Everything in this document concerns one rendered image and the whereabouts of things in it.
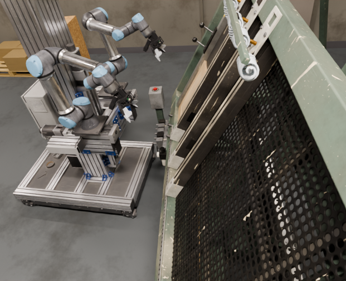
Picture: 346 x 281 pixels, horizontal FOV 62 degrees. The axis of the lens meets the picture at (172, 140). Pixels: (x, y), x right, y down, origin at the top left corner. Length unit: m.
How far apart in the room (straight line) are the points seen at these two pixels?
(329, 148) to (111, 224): 2.47
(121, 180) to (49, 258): 0.94
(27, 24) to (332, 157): 2.00
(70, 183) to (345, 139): 2.77
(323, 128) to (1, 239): 3.09
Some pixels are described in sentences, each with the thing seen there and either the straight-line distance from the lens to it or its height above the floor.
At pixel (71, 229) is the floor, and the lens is 3.07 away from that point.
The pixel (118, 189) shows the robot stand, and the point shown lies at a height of 0.21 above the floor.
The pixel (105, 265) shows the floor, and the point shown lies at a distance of 2.76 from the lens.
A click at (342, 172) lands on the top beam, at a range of 0.65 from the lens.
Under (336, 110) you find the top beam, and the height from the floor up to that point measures 1.95.
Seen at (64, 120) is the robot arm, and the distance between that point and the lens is 2.11.
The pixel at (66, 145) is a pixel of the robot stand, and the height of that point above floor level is 0.95.
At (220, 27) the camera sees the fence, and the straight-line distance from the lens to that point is 2.21.
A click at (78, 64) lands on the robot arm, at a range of 1.94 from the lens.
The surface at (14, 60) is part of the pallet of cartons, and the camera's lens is 5.99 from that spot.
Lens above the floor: 2.37
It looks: 42 degrees down
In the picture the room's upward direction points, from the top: 10 degrees counter-clockwise
